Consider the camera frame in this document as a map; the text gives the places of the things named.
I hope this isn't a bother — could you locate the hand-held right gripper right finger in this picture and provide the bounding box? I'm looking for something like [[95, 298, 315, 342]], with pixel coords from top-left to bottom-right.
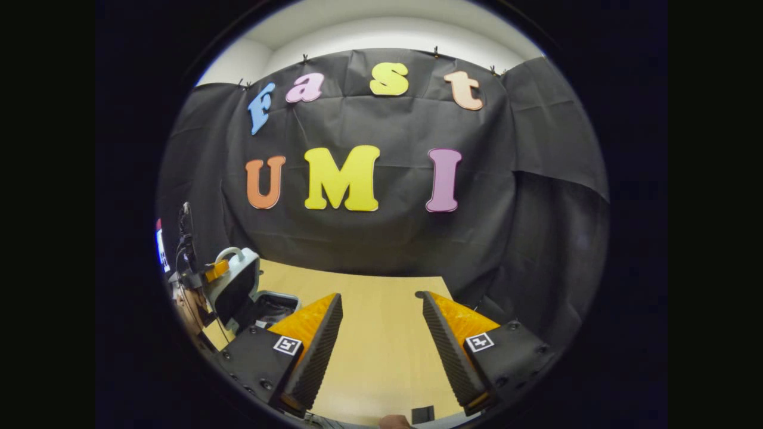
[[421, 290, 552, 418]]

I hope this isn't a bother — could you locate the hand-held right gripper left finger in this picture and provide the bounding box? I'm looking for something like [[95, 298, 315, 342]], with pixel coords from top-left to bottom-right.
[[212, 292, 345, 419]]

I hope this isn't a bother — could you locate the light blue suitcase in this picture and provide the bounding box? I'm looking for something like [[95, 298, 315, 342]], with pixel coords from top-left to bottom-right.
[[203, 246, 302, 334]]

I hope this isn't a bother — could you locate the bright screen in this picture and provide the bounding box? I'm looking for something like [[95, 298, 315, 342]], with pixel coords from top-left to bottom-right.
[[155, 218, 171, 275]]

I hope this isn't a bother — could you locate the black backdrop cloth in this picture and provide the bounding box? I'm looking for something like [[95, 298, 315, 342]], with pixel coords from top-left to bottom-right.
[[156, 48, 610, 352]]

